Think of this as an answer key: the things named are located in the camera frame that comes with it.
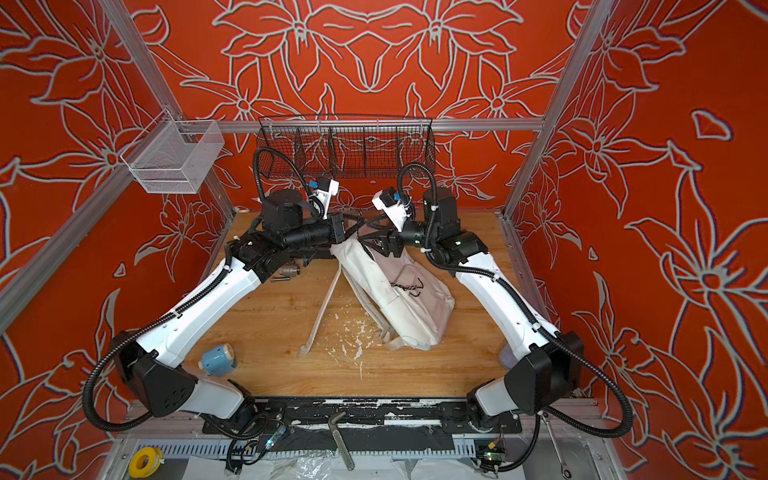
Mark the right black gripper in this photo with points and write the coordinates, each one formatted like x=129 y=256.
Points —
x=395 y=236

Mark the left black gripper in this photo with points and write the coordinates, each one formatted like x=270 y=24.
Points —
x=336 y=222

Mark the white backpack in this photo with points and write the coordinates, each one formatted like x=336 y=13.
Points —
x=410 y=305

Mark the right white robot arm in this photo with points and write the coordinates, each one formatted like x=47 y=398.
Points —
x=548 y=363

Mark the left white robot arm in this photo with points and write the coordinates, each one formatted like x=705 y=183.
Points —
x=292 y=224

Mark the blue mug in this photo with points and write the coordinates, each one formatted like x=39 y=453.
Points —
x=218 y=361

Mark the silver wrench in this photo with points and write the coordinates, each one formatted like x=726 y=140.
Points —
x=564 y=467

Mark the yellow tape roll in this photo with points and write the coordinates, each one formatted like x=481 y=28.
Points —
x=145 y=463

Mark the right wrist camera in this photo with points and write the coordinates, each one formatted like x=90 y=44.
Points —
x=390 y=202

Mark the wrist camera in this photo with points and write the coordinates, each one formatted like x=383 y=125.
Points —
x=390 y=202
x=323 y=190

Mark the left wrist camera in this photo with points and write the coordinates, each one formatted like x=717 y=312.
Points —
x=323 y=190

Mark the black wire wall basket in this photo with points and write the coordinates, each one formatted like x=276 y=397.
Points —
x=343 y=146

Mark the white wire wall basket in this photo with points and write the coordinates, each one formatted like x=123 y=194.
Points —
x=165 y=158

